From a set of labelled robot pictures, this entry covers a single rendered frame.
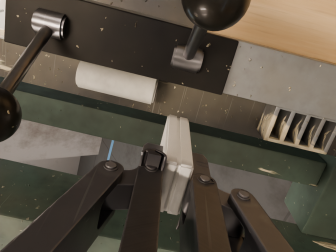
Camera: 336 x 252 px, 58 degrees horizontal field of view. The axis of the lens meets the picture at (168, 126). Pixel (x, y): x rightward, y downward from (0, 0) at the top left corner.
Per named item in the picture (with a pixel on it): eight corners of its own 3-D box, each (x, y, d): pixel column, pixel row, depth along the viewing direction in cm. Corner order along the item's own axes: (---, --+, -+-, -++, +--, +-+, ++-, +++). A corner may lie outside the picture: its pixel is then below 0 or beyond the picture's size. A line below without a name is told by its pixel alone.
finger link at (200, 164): (191, 200, 13) (255, 215, 14) (187, 150, 18) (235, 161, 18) (182, 227, 14) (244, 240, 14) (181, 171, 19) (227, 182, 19)
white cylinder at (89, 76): (82, 82, 33) (153, 100, 33) (73, 89, 30) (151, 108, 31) (85, 55, 32) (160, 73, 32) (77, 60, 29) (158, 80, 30)
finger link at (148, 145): (152, 221, 14) (87, 207, 14) (158, 167, 19) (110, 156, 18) (159, 194, 13) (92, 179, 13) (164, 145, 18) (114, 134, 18)
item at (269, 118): (314, 143, 35) (326, 155, 32) (256, 129, 34) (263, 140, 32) (329, 111, 33) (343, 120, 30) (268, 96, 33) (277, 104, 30)
